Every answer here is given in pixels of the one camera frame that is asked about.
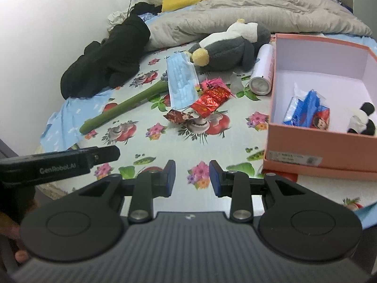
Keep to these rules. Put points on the blue face mask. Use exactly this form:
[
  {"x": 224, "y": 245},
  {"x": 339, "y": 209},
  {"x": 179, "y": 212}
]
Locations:
[{"x": 181, "y": 82}]

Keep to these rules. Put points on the red foil packet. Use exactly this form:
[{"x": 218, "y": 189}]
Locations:
[{"x": 210, "y": 101}]

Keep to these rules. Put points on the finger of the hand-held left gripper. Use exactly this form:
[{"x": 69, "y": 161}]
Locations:
[{"x": 104, "y": 155}]

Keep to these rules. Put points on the green plush stem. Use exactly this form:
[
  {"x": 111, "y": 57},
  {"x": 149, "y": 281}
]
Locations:
[{"x": 123, "y": 109}]

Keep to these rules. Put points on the clear plastic bag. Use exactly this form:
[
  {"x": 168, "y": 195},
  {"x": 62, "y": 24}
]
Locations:
[{"x": 240, "y": 79}]

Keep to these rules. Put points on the small black garment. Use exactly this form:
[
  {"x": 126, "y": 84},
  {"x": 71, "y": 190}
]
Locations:
[{"x": 145, "y": 8}]

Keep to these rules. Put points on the small panda plush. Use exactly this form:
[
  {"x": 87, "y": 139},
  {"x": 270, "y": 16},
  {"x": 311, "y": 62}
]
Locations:
[{"x": 363, "y": 122}]

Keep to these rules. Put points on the crumpled white cloth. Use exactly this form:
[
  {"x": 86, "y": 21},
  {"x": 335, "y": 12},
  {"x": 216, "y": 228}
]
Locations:
[{"x": 117, "y": 19}]

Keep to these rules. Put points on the dark red patterned packet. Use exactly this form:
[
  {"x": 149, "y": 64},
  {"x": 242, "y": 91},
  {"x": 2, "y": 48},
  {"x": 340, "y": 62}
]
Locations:
[{"x": 178, "y": 115}]

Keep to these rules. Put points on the white spray can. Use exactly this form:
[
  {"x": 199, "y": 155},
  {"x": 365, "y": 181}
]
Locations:
[{"x": 262, "y": 67}]

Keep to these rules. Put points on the person's left hand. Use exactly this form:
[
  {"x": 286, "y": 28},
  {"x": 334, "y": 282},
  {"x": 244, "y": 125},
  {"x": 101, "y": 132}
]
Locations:
[{"x": 10, "y": 227}]

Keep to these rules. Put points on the black clothing pile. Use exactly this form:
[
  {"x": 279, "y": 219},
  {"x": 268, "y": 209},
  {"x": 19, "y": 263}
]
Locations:
[{"x": 109, "y": 56}]

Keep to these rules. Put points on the blue printed cloth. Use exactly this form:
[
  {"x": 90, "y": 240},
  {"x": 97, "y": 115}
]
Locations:
[{"x": 147, "y": 16}]

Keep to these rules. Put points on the pink cardboard shoebox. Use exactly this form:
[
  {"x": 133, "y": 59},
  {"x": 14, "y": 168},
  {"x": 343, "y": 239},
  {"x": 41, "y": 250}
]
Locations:
[{"x": 309, "y": 147}]

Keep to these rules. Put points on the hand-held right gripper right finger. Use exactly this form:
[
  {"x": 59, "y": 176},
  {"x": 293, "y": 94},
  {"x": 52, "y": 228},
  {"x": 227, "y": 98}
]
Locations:
[{"x": 215, "y": 179}]

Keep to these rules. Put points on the grey duvet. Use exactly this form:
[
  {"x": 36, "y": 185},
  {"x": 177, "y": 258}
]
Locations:
[{"x": 265, "y": 14}]

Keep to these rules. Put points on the floral bed sheet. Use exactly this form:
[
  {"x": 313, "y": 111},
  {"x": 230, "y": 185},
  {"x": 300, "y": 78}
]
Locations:
[{"x": 182, "y": 141}]

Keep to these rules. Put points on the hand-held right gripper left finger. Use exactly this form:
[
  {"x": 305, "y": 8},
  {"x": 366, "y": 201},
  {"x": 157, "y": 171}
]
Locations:
[{"x": 169, "y": 179}]

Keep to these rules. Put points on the blue tissue packet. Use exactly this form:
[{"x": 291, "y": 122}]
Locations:
[{"x": 306, "y": 113}]

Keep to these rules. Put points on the grey white penguin plush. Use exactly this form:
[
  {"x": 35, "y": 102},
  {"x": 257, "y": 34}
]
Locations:
[{"x": 226, "y": 50}]

